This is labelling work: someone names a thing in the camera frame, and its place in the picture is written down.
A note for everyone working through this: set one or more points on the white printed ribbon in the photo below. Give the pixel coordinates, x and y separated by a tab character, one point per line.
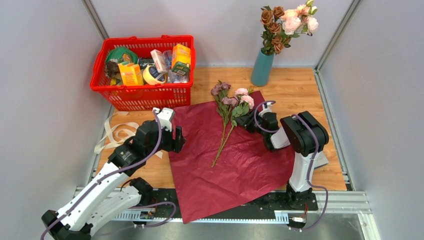
116	134

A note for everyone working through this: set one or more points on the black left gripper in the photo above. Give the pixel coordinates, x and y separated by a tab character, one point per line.
174	145

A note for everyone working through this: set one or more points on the white small box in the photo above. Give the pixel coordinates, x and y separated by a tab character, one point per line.
159	61

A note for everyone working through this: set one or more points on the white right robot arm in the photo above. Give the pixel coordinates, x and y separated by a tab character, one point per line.
302	132

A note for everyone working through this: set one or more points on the pink flower bouquet brown wrap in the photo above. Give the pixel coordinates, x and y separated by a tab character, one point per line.
282	25

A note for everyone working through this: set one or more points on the pink flower stem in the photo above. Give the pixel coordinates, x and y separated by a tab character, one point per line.
243	103

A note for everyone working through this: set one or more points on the yellow tape roll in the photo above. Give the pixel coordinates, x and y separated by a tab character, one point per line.
151	76

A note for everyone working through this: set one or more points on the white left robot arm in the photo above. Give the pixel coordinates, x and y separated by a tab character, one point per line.
113	190

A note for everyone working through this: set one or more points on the mauve flower stem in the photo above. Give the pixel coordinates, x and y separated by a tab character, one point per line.
224	108

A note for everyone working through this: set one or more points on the orange juice carton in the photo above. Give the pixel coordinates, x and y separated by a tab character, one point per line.
131	74

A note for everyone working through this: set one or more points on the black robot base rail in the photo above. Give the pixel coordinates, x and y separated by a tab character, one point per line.
267	209

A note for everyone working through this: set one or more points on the teal ceramic vase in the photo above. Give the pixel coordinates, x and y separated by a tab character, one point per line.
261	69

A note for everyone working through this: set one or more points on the red plastic shopping basket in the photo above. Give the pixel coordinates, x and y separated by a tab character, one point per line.
145	97

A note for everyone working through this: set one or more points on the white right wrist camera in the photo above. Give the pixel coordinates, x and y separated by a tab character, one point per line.
266	108

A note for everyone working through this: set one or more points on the orange green box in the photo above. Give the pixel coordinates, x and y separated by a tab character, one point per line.
181	60

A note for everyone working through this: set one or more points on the dark red wrapping paper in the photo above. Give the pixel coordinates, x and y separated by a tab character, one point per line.
214	171

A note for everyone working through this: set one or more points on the blue razor blister package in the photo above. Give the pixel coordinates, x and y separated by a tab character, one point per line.
320	160

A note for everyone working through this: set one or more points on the clear plastic bottle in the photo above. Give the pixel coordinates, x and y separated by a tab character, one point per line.
172	77

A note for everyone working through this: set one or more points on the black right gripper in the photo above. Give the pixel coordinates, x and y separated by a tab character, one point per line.
246	120

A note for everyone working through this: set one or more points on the green snack bag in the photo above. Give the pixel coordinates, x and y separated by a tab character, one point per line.
121	54

